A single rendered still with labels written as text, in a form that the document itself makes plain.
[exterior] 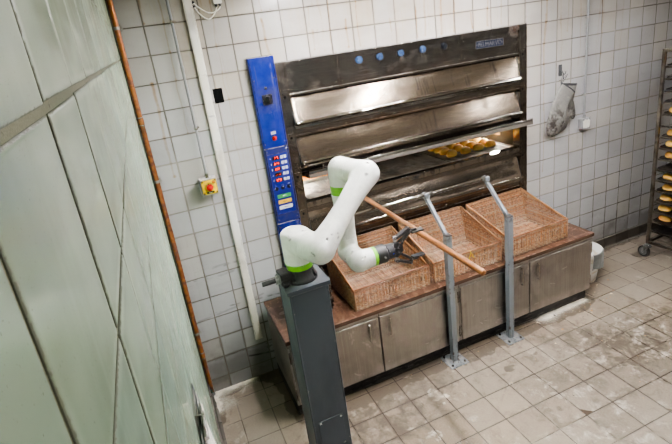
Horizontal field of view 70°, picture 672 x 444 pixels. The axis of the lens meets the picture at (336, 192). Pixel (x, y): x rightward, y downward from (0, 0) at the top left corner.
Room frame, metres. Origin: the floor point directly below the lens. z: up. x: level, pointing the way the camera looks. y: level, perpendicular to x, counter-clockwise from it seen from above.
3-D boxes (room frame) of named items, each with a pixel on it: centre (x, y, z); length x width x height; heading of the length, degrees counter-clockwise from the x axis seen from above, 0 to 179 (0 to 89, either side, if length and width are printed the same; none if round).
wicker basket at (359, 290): (2.91, -0.19, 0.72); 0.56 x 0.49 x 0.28; 111
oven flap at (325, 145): (3.35, -0.64, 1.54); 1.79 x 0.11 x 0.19; 110
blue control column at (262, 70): (3.87, 0.67, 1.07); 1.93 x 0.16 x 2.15; 20
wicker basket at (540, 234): (3.31, -1.31, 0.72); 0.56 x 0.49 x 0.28; 111
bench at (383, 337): (3.05, -0.63, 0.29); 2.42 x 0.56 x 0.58; 110
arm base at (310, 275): (1.97, 0.26, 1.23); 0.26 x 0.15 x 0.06; 110
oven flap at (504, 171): (3.35, -0.64, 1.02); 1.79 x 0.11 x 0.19; 110
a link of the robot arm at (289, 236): (1.98, 0.20, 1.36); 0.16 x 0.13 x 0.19; 42
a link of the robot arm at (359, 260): (2.09, -0.08, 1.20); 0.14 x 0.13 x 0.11; 110
